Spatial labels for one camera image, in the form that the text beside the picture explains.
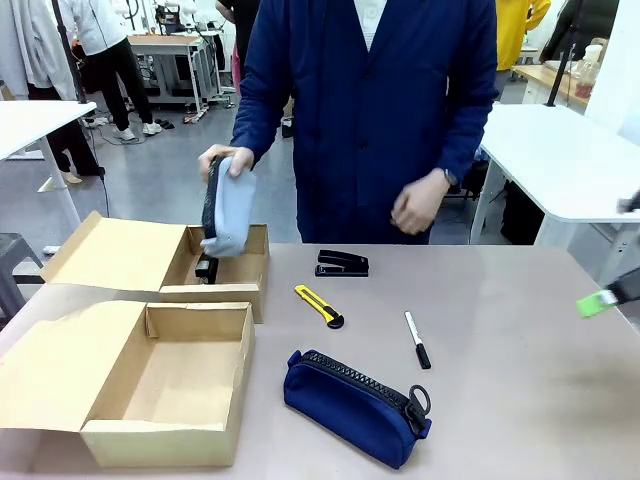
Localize small black item in box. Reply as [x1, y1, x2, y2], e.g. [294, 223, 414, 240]
[194, 254, 220, 285]

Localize black stapler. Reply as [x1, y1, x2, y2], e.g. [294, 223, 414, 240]
[314, 248, 370, 279]

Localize black and white marker pen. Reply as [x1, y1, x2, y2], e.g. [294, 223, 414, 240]
[403, 310, 432, 371]

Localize person's left forearm blue sleeve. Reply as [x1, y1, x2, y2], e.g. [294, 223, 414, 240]
[434, 74, 501, 194]

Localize grey pencil pouch black zipper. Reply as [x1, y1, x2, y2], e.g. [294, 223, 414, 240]
[200, 155, 258, 259]

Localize white-framed workbench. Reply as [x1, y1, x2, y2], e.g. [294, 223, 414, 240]
[127, 30, 225, 117]

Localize wooden-topped table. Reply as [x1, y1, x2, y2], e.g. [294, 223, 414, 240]
[512, 63, 592, 107]

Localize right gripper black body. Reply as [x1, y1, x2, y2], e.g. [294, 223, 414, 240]
[602, 267, 640, 307]

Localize large white table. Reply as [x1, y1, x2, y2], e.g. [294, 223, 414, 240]
[469, 102, 640, 284]

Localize bystander in grey coat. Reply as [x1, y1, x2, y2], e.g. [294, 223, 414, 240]
[0, 0, 107, 184]

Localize navy blue CAMPUS pencil pouch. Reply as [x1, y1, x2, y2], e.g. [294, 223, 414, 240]
[282, 348, 433, 471]

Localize black stand pole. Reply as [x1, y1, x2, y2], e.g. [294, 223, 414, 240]
[546, 0, 585, 109]

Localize bystander in yellow top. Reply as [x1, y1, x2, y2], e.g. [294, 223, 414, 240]
[494, 0, 552, 72]

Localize person's left hand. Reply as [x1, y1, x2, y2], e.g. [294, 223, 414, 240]
[389, 169, 452, 237]

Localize cardboard box with black item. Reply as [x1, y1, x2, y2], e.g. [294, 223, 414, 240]
[39, 209, 271, 325]

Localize grey metal stool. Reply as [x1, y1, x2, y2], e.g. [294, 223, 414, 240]
[0, 232, 46, 321]

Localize person's right hand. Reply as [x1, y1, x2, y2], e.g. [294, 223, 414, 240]
[198, 143, 257, 184]

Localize bystander in white jacket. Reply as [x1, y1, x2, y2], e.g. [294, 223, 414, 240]
[58, 0, 164, 142]

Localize white table with angled legs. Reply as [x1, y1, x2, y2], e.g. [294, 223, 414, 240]
[0, 101, 99, 232]

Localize person in blue jacket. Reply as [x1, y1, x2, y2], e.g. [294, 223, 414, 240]
[230, 0, 501, 246]

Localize yellow utility knife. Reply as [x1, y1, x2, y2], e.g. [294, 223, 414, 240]
[293, 284, 345, 330]

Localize person's right forearm blue sleeve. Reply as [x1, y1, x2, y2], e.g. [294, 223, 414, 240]
[230, 74, 297, 166]

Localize clear plastic jar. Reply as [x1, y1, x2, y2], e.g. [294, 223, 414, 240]
[574, 43, 605, 99]

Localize cardboard box with open lid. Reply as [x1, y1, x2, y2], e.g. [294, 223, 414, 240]
[0, 299, 257, 469]

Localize black tripod pole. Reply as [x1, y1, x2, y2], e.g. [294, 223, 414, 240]
[49, 0, 110, 217]

